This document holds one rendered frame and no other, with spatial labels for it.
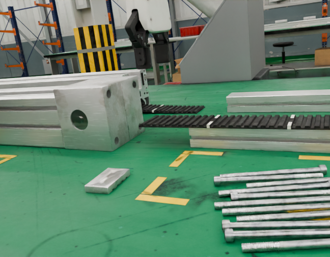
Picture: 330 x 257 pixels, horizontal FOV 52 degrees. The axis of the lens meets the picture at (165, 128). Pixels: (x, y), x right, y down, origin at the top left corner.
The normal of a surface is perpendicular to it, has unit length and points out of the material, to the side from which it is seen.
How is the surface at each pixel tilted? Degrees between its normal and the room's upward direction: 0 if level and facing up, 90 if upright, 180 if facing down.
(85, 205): 0
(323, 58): 90
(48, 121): 90
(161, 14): 88
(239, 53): 90
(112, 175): 0
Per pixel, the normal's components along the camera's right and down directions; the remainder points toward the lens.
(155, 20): 0.88, 0.02
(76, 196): -0.11, -0.96
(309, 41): -0.41, 0.29
